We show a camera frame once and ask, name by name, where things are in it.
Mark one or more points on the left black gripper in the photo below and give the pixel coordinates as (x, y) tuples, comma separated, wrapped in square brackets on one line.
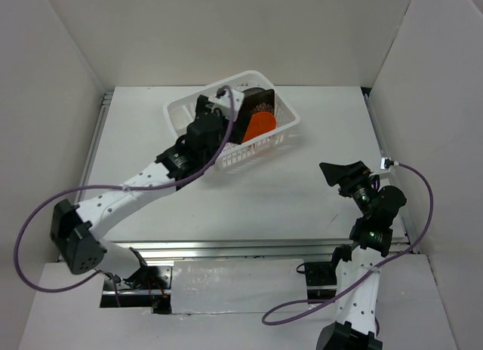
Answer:
[(238, 133)]

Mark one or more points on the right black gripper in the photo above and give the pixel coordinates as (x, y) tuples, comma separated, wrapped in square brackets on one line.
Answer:
[(353, 174)]

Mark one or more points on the orange round plate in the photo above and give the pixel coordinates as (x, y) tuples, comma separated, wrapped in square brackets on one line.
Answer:
[(260, 123)]

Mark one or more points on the black square floral plate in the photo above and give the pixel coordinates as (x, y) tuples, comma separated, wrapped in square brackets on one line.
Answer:
[(261, 102)]

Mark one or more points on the white round sunburst plate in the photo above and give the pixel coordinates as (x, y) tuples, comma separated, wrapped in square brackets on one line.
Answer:
[(252, 91)]

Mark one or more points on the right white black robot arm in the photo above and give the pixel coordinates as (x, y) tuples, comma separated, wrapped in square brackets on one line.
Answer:
[(358, 279)]

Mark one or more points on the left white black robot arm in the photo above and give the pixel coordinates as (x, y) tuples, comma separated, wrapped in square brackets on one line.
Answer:
[(79, 230)]

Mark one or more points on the white plastic dish rack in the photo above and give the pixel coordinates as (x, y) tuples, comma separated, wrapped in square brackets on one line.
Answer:
[(181, 112)]

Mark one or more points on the white foam board cover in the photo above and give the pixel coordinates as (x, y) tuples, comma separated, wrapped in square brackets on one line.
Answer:
[(234, 286)]

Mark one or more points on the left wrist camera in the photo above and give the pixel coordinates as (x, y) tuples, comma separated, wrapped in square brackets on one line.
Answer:
[(228, 101)]

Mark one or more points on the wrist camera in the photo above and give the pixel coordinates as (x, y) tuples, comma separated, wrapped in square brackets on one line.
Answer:
[(228, 101), (386, 164)]

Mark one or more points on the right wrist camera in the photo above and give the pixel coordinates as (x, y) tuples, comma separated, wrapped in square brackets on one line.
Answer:
[(386, 164)]

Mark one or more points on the aluminium rail frame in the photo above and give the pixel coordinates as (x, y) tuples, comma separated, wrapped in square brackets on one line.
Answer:
[(274, 204)]

